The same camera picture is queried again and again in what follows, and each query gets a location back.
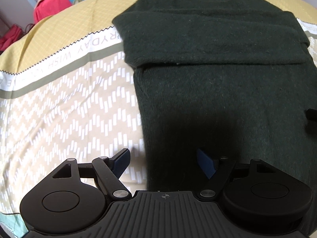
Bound red bed sheet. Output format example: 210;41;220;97
33;0;72;23

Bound yellow patterned bed sheet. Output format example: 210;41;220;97
1;0;316;237

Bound dark green knit sweater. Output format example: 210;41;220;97
113;0;316;191

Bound red bags on floor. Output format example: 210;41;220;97
0;24;34;53

